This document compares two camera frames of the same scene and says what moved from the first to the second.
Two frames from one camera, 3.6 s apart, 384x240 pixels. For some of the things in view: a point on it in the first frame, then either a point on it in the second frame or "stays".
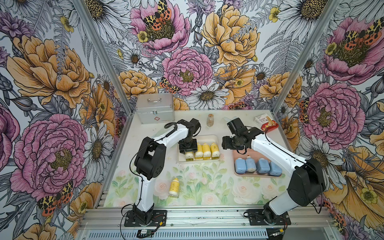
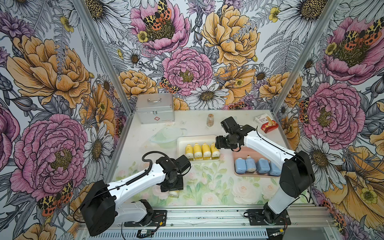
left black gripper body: [188, 144] -> [174, 184]
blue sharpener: [275, 170] stays
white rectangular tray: [203, 139] stays
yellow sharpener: [189, 156] stays
